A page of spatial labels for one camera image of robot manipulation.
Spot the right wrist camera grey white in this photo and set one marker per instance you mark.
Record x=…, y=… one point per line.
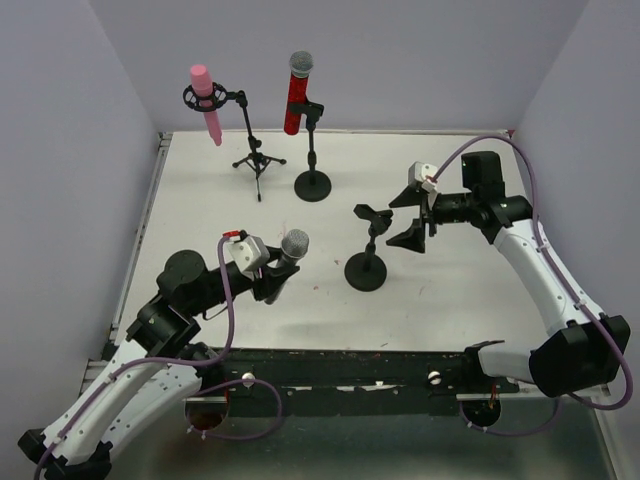
x=422, y=176

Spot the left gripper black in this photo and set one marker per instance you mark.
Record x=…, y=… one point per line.
x=259, y=283

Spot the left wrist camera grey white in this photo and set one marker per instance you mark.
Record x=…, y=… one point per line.
x=248, y=252

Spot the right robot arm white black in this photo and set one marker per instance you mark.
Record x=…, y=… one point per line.
x=582, y=344

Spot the black round base stand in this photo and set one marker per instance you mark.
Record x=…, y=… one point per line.
x=311, y=185
x=366, y=271

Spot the black tripod shock mount stand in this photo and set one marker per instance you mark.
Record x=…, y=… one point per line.
x=256, y=160

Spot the black mounting base plate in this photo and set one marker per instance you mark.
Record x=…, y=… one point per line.
x=254, y=383

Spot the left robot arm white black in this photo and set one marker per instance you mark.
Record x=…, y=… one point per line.
x=178, y=337

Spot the red glitter microphone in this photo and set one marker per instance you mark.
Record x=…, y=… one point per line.
x=301, y=64

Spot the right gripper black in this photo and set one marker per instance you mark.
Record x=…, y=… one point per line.
x=428, y=216

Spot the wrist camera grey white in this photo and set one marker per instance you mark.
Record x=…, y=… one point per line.
x=248, y=252
x=422, y=176

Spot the silver microphone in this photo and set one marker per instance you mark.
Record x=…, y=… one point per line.
x=294, y=246

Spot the pink microphone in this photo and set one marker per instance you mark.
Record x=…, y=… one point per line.
x=203, y=87

